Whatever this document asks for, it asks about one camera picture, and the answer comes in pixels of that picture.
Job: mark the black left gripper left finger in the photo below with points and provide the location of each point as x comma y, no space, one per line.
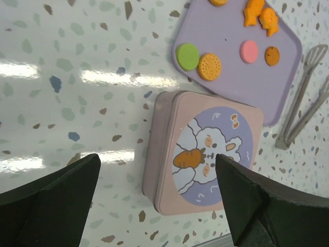
52,210

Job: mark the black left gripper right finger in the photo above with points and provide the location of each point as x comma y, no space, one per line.
263,212

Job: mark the silver tin lid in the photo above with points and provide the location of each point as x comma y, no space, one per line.
188,131

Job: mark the metal serving tongs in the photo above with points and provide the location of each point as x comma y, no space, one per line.
289,132

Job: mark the orange round cookie lower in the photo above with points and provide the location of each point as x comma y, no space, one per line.
209,67

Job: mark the orange round cookie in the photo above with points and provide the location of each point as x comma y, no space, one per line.
209,67
218,3

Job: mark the brown chip cookie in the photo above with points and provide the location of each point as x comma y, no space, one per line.
272,56

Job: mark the pink round cookie upper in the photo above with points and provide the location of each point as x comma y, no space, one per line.
249,51

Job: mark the green round cookie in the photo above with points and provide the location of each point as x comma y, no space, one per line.
187,56

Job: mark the lilac plastic tray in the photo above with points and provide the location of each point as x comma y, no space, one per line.
221,31

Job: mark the orange fish cookie top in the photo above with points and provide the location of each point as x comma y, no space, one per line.
252,11

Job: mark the orange round cookie top left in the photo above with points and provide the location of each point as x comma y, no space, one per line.
218,3

